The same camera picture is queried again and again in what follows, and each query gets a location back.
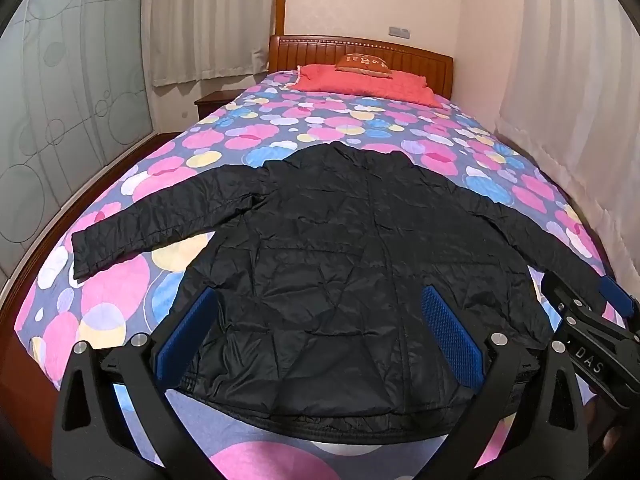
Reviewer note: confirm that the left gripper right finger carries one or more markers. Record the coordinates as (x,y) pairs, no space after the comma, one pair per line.
(549,439)

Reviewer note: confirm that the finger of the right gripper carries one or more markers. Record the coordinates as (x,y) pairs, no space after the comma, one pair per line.
(623,303)
(560,294)

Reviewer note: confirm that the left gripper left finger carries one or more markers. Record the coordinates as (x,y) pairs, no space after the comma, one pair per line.
(91,439)

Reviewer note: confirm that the black puffer jacket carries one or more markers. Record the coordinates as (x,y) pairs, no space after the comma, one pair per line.
(318,263)

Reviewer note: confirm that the person's right hand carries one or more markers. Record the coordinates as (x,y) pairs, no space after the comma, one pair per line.
(603,428)

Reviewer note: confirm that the colourful dotted bed cover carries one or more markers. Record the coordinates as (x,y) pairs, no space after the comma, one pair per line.
(271,122)

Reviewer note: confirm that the beige right curtain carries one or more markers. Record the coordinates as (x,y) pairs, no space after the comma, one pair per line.
(572,102)

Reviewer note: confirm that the beige curtain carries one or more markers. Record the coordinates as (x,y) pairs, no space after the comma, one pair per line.
(194,40)
(572,102)

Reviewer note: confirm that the red folded blanket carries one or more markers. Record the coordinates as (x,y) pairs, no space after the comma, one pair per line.
(399,86)

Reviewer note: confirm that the orange embroidered pillow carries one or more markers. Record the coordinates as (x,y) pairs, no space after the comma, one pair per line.
(364,64)

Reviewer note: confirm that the wooden nightstand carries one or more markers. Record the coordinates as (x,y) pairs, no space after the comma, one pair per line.
(206,105)

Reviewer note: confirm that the frosted glass wardrobe door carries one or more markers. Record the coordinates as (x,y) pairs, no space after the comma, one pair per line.
(72,100)

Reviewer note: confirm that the wooden headboard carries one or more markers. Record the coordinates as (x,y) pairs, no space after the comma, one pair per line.
(286,52)

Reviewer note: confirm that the beige left curtain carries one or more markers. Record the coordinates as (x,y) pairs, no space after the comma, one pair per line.
(194,40)

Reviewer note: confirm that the wooden bed frame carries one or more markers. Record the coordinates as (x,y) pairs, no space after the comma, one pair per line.
(28,397)

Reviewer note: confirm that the wall switch plate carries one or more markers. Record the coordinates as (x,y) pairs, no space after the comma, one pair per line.
(399,32)

